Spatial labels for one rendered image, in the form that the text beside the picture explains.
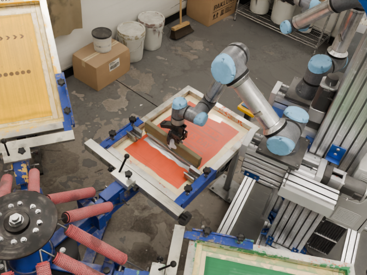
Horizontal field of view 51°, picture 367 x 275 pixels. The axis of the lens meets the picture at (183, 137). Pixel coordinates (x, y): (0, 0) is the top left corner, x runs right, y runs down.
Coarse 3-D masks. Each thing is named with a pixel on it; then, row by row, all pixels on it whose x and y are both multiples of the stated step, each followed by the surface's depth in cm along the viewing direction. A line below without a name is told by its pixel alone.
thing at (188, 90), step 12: (180, 96) 253; (192, 96) 259; (156, 108) 243; (168, 108) 248; (216, 108) 250; (144, 120) 234; (240, 120) 242; (240, 144) 228; (120, 156) 213; (228, 156) 220; (132, 168) 208; (216, 168) 213; (156, 180) 204; (168, 192) 199
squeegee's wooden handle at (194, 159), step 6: (150, 126) 222; (156, 126) 221; (150, 132) 225; (156, 132) 221; (162, 132) 219; (156, 138) 224; (162, 138) 220; (180, 144) 214; (174, 150) 218; (180, 150) 214; (186, 150) 212; (186, 156) 214; (192, 156) 210; (198, 156) 210; (192, 162) 213; (198, 162) 209
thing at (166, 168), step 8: (216, 128) 240; (224, 128) 241; (232, 128) 242; (224, 136) 236; (232, 136) 237; (216, 144) 231; (224, 144) 232; (208, 152) 226; (216, 152) 226; (160, 160) 218; (168, 160) 219; (208, 160) 221; (152, 168) 214; (160, 168) 214; (168, 168) 215; (176, 168) 215; (184, 168) 216; (160, 176) 210; (168, 176) 211; (176, 176) 211; (176, 184) 208
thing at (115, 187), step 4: (112, 184) 193; (116, 184) 193; (108, 188) 191; (112, 188) 192; (116, 188) 192; (120, 188) 192; (124, 188) 194; (104, 192) 190; (108, 192) 190; (112, 192) 190; (116, 192) 190; (100, 196) 188; (104, 196) 188; (108, 196) 188; (112, 196) 188; (116, 196) 192; (104, 200) 188; (108, 200) 187; (112, 200) 191
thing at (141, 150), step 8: (192, 104) 254; (168, 120) 241; (208, 120) 245; (144, 136) 230; (136, 144) 225; (144, 144) 226; (128, 152) 220; (136, 152) 221; (144, 152) 221; (152, 152) 222; (160, 152) 222; (144, 160) 217; (152, 160) 218
